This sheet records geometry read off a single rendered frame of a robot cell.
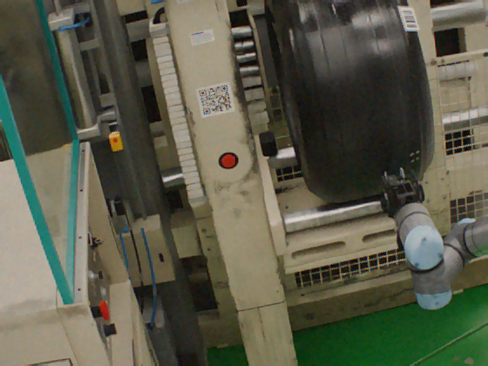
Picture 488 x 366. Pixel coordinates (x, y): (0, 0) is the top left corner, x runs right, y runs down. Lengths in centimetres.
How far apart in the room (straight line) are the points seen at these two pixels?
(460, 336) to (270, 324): 89
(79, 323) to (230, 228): 82
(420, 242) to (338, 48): 45
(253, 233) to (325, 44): 58
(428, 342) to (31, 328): 185
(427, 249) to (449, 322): 148
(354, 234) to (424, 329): 104
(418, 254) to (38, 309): 73
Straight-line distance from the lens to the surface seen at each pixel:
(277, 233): 237
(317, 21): 215
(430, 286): 203
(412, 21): 218
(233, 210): 246
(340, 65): 212
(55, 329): 177
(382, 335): 341
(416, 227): 198
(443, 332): 339
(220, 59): 226
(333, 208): 241
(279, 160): 264
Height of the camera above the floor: 230
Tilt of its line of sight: 33 degrees down
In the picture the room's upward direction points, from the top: 12 degrees counter-clockwise
